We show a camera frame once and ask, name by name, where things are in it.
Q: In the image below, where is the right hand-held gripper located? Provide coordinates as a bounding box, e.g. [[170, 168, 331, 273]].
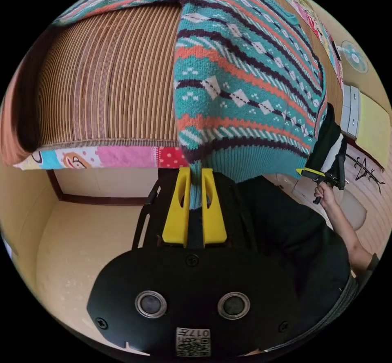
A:
[[296, 169, 346, 205]]

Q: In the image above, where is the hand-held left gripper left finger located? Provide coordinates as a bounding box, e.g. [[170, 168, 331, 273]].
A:
[[162, 166, 192, 244]]

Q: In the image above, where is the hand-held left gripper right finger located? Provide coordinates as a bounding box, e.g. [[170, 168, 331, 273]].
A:
[[200, 168, 228, 244]]

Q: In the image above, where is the green patterned sweater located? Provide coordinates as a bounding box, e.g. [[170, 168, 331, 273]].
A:
[[51, 0, 329, 211]]

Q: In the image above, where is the person's right forearm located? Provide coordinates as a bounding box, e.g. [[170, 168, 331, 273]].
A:
[[326, 200, 378, 273]]

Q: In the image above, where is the person's right hand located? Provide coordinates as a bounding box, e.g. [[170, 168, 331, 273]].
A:
[[315, 182, 337, 208]]

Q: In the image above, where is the person's body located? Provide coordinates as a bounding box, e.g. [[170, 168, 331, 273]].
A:
[[211, 171, 382, 356]]

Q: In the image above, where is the white drawer cupboard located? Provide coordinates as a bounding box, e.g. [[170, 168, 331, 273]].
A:
[[339, 84, 392, 170]]

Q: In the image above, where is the green fan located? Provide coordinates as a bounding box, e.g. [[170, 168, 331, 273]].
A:
[[336, 40, 369, 74]]

